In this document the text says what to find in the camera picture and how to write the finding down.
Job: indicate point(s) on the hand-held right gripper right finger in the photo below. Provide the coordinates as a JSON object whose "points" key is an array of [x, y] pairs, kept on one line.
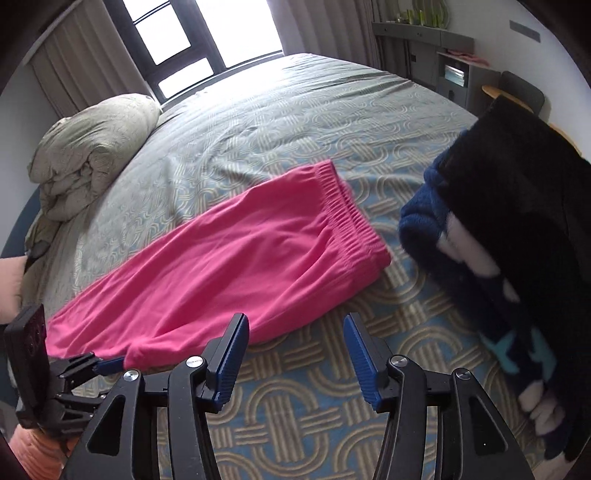
{"points": [[364, 364]]}

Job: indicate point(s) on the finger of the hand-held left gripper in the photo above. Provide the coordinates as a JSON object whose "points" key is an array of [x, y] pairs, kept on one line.
{"points": [[76, 408], [108, 367]]}

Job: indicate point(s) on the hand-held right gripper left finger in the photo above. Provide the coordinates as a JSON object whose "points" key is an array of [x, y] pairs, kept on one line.
{"points": [[231, 364]]}

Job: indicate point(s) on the pink pants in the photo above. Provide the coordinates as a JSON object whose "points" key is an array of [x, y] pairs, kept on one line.
{"points": [[240, 258]]}

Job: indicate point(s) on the person's orange clothing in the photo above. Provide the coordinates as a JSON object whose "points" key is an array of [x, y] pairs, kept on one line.
{"points": [[44, 454]]}

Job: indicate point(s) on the peach cloth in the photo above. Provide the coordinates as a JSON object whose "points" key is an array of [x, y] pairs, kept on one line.
{"points": [[10, 290]]}

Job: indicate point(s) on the blue bed headboard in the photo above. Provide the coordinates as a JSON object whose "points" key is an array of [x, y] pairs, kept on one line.
{"points": [[14, 226]]}

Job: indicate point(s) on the navy patterned fleece garment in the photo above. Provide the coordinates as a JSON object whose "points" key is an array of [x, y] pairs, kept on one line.
{"points": [[425, 221]]}

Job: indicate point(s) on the folded beige duvet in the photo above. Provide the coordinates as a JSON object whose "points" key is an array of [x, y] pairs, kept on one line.
{"points": [[92, 147]]}

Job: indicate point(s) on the black folded cloth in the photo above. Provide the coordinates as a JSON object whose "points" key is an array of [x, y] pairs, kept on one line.
{"points": [[521, 184]]}

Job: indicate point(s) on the patterned blue beige bedspread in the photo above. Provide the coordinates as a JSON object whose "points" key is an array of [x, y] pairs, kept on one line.
{"points": [[277, 115]]}

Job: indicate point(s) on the round wooden table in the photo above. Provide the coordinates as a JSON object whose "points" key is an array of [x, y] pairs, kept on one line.
{"points": [[494, 91]]}

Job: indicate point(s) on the grey shelf unit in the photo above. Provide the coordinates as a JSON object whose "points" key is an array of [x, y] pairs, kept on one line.
{"points": [[480, 83]]}

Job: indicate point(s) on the beige curtain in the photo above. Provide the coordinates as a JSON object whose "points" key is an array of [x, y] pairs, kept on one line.
{"points": [[332, 23], [87, 55]]}

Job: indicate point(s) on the black chair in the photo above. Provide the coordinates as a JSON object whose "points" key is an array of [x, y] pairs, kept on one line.
{"points": [[524, 92]]}

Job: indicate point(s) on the pink cloth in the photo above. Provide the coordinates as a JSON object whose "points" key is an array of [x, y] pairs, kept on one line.
{"points": [[467, 56]]}

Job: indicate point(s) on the dark framed window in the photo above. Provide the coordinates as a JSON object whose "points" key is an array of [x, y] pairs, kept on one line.
{"points": [[184, 41]]}

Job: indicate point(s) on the dark dresser with items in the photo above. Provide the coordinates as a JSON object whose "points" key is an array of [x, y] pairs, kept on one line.
{"points": [[415, 37]]}

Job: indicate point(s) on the green bottle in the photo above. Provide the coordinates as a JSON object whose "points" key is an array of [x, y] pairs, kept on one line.
{"points": [[436, 19], [410, 16]]}

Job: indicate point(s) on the grey wall plate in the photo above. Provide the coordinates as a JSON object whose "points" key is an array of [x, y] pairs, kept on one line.
{"points": [[524, 30]]}

